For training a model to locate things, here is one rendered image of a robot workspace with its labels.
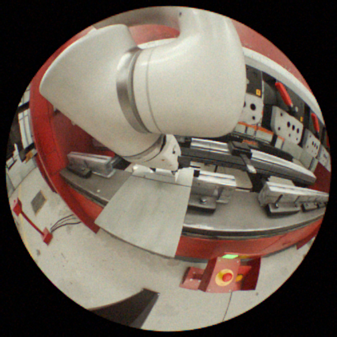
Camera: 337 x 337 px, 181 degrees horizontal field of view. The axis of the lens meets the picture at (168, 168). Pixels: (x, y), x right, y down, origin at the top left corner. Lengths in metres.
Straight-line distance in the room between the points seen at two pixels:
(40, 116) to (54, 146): 0.29
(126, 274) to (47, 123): 1.45
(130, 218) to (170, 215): 0.08
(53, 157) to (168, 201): 0.90
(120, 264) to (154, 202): 1.11
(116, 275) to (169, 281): 0.52
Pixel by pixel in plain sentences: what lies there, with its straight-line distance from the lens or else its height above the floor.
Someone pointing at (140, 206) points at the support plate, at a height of 1.00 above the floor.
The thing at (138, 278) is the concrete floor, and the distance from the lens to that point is 1.23.
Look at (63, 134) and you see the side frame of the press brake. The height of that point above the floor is 1.13.
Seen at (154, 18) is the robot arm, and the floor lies 1.31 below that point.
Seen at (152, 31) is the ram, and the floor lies 1.45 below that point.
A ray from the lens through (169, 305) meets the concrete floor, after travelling 1.26.
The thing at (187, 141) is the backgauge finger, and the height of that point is 1.02.
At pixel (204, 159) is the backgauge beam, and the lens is 0.62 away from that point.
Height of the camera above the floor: 1.20
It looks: 34 degrees down
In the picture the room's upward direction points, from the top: straight up
